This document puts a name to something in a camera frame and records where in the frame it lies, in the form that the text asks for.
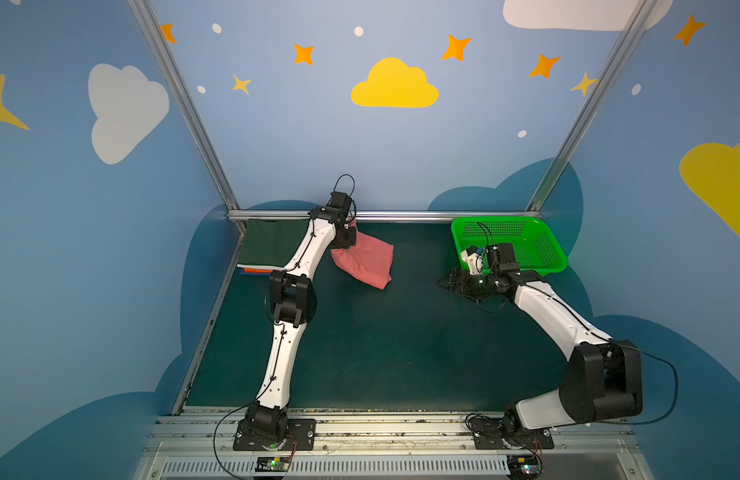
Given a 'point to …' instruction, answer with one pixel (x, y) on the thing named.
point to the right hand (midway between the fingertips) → (449, 283)
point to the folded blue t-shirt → (243, 272)
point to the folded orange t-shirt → (254, 270)
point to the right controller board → (527, 464)
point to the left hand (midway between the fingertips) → (350, 242)
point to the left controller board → (272, 463)
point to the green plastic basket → (535, 247)
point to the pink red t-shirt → (369, 260)
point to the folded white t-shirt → (258, 266)
